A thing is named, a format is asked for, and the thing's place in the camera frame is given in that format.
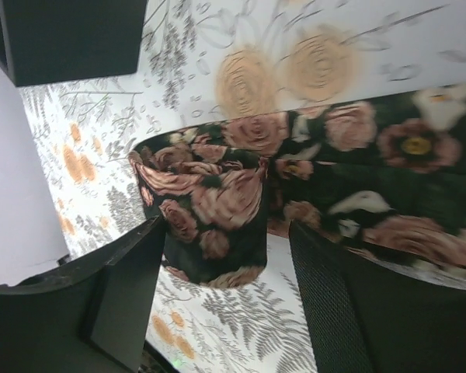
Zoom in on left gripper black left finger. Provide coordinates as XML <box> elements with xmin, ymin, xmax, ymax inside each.
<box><xmin>0</xmin><ymin>218</ymin><xmax>166</xmax><ymax>372</ymax></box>

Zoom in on floral patterned table mat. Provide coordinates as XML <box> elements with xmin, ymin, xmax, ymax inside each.
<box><xmin>19</xmin><ymin>1</ymin><xmax>466</xmax><ymax>372</ymax></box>

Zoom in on black tie display box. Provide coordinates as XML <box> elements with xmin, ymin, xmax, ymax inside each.
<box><xmin>0</xmin><ymin>0</ymin><xmax>148</xmax><ymax>87</ymax></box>

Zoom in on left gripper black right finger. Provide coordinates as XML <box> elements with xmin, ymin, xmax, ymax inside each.
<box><xmin>289</xmin><ymin>221</ymin><xmax>466</xmax><ymax>372</ymax></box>

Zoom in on black floral necktie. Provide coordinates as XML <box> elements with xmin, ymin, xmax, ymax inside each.
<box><xmin>128</xmin><ymin>83</ymin><xmax>466</xmax><ymax>288</ymax></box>

